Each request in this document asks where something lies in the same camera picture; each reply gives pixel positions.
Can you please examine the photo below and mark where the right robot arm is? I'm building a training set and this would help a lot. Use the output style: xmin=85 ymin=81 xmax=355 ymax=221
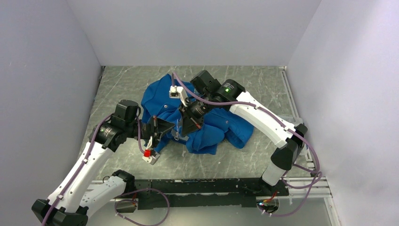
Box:
xmin=169 ymin=70 xmax=307 ymax=195

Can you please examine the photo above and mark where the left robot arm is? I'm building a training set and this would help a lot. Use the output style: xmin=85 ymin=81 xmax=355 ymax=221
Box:
xmin=32 ymin=100 xmax=175 ymax=226

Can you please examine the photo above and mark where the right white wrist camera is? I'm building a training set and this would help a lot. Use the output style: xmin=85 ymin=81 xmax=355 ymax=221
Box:
xmin=169 ymin=85 xmax=188 ymax=107

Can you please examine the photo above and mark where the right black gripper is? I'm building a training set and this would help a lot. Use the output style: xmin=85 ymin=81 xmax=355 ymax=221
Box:
xmin=177 ymin=92 xmax=214 ymax=137

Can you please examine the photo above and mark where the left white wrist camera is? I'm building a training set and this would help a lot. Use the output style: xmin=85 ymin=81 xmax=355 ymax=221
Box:
xmin=142 ymin=137 xmax=160 ymax=165

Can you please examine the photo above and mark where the blue zip jacket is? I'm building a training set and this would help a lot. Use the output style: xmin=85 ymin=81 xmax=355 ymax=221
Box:
xmin=141 ymin=74 xmax=254 ymax=155

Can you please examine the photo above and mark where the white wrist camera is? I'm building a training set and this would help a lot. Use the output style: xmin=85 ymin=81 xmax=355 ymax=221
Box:
xmin=142 ymin=137 xmax=160 ymax=165
xmin=169 ymin=85 xmax=188 ymax=107

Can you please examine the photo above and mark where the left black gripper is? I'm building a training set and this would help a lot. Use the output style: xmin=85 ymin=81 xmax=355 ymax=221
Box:
xmin=125 ymin=115 xmax=175 ymax=148

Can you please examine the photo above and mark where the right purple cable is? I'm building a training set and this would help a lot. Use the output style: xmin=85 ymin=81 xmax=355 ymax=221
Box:
xmin=171 ymin=72 xmax=322 ymax=218

